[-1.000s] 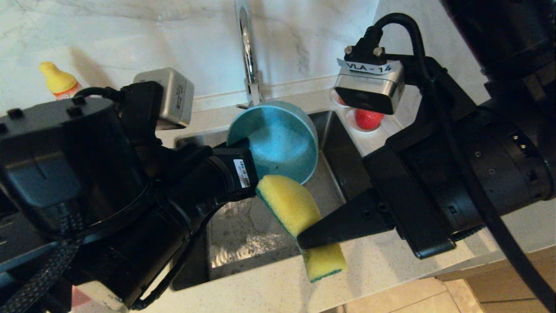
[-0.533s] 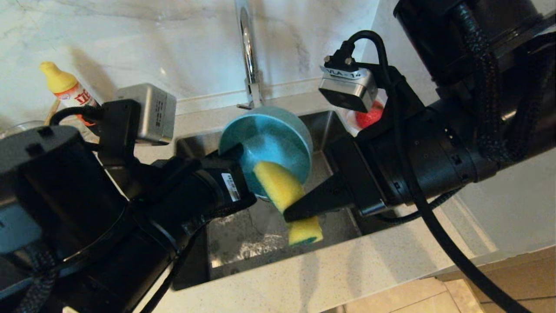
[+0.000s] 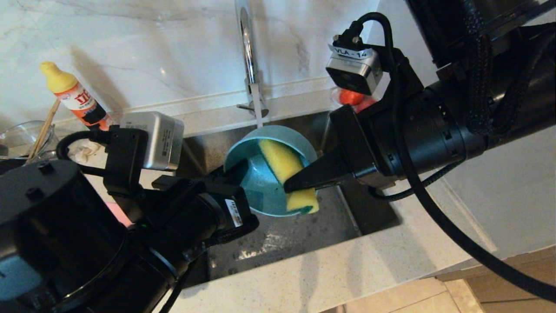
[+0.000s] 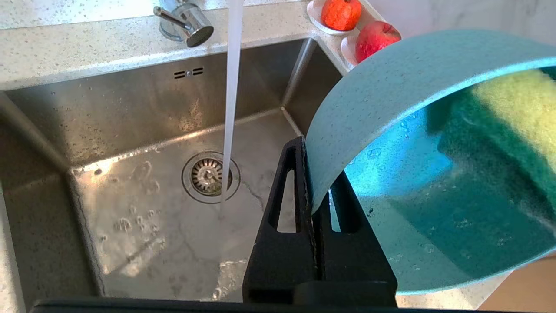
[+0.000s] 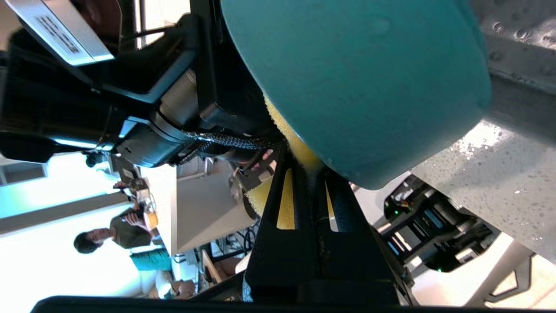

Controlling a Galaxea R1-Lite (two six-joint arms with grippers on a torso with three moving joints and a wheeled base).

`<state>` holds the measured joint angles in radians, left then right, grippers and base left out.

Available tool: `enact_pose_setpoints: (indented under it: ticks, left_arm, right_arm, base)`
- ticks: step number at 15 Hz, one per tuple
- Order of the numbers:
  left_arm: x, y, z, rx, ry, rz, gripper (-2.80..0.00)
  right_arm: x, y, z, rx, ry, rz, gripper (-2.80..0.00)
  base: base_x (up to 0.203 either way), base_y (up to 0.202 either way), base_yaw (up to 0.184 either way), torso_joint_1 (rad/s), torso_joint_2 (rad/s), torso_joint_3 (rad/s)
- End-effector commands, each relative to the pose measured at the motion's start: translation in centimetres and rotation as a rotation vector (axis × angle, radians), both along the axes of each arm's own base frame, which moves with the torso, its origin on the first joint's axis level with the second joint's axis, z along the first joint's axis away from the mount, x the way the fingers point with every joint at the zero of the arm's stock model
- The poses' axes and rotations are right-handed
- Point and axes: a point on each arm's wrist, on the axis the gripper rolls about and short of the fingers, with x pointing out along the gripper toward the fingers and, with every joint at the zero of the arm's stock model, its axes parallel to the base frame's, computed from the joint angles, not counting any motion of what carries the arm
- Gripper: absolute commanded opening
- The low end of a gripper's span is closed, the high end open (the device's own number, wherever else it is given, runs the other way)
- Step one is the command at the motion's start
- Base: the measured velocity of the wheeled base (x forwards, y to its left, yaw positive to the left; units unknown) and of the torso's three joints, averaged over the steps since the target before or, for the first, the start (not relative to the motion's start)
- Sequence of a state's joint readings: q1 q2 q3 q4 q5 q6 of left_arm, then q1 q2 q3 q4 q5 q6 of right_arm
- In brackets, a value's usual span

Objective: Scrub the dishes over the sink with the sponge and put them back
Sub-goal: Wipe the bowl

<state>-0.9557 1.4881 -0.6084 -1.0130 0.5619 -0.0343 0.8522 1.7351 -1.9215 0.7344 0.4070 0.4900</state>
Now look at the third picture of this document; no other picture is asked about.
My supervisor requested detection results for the wooden chopstick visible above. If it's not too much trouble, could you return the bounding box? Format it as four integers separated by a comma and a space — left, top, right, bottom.
30, 100, 61, 159
27, 99, 58, 159

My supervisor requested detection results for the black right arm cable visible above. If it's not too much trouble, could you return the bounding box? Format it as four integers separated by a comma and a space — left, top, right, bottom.
356, 12, 556, 303

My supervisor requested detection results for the teal bowl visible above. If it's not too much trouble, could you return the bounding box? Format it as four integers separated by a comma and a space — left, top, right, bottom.
224, 125, 318, 217

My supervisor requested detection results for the crumpled white tissue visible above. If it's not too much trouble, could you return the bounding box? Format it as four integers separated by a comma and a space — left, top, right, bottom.
69, 139, 106, 160

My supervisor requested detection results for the clear glass bowl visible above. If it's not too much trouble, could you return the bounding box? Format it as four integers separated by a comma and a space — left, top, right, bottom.
0, 120, 57, 159

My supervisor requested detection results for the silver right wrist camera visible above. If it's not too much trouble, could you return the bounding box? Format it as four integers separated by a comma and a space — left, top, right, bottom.
326, 28, 385, 96

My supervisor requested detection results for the pink plate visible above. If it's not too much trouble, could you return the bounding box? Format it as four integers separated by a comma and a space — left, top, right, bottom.
106, 202, 133, 227

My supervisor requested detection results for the wooden cabinet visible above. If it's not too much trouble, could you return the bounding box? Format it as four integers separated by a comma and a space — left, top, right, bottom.
434, 246, 556, 313

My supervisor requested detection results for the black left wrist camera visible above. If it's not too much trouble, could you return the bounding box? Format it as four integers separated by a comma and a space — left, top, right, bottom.
119, 111, 185, 171

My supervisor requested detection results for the yellow sponge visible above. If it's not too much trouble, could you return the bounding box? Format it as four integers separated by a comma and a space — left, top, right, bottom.
258, 139, 320, 215

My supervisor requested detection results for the stainless steel sink basin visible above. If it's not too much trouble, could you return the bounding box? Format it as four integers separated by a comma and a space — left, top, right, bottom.
174, 111, 400, 283

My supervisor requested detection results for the orange persimmon fruit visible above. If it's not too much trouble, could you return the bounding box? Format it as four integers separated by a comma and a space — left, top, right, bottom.
339, 89, 366, 106

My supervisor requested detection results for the yellow-capped orange dish soap bottle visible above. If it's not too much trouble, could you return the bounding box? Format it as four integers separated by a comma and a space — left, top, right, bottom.
40, 61, 110, 131

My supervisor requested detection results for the chrome kitchen faucet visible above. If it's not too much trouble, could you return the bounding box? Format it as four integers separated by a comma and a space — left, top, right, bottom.
237, 0, 270, 127

